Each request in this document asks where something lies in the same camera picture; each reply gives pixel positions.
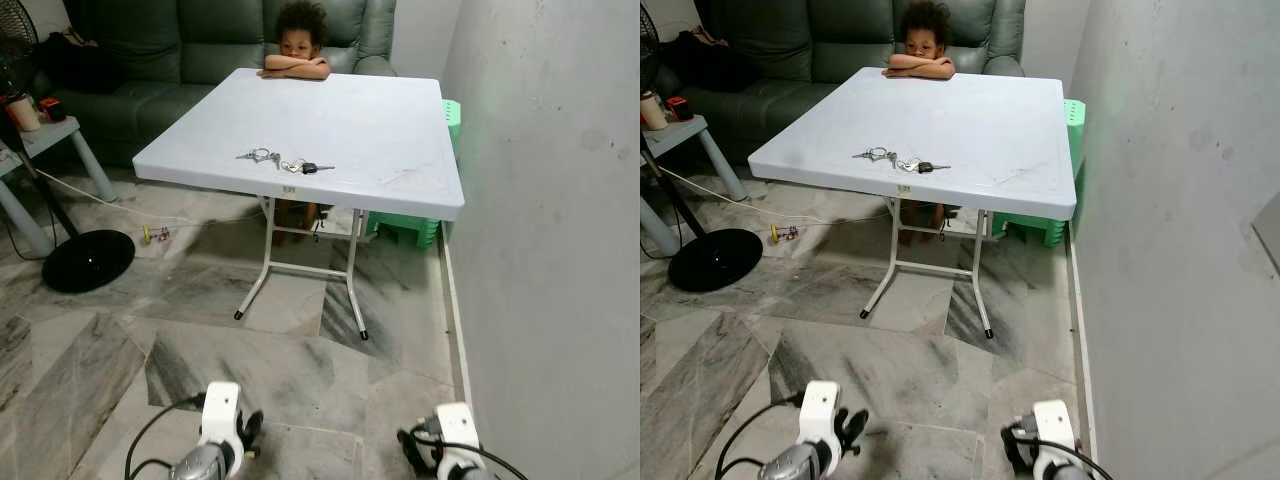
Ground silver key bunch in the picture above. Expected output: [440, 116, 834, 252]
[853, 147, 952, 175]
[237, 148, 336, 176]

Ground grey hook board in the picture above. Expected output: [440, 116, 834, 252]
[1251, 190, 1280, 273]

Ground green plastic stool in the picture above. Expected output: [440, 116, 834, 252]
[992, 98, 1087, 249]
[365, 98, 463, 250]

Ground black standing fan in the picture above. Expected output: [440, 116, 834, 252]
[640, 0, 764, 293]
[0, 0, 136, 294]

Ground white folding table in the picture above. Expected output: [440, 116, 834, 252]
[748, 68, 1079, 340]
[132, 68, 466, 342]

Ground grey side table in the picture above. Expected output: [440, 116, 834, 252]
[640, 115, 748, 257]
[0, 117, 118, 257]

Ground green leather sofa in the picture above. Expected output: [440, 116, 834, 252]
[678, 0, 1027, 167]
[40, 0, 398, 167]

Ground curly haired child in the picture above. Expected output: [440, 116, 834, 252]
[257, 0, 333, 239]
[883, 0, 959, 239]

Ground black bag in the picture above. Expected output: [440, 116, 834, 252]
[35, 28, 113, 94]
[660, 28, 758, 94]

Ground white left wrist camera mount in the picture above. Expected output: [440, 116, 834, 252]
[199, 381, 245, 452]
[799, 379, 844, 450]

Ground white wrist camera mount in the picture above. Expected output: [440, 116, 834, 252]
[434, 402, 485, 472]
[199, 381, 245, 452]
[799, 379, 844, 450]
[1031, 400, 1080, 472]

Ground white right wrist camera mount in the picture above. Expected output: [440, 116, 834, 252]
[1031, 400, 1080, 472]
[434, 402, 485, 472]

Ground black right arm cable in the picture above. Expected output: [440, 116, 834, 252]
[418, 434, 532, 480]
[1014, 434, 1117, 480]

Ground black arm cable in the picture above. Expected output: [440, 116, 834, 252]
[714, 394, 807, 480]
[1014, 434, 1117, 480]
[418, 434, 532, 480]
[124, 394, 207, 480]

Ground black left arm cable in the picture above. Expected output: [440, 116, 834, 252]
[714, 394, 807, 480]
[124, 394, 207, 480]

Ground black fan cable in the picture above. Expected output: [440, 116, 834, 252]
[640, 200, 673, 263]
[0, 180, 56, 263]

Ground white floor cable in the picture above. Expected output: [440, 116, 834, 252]
[655, 165, 893, 227]
[35, 168, 271, 227]

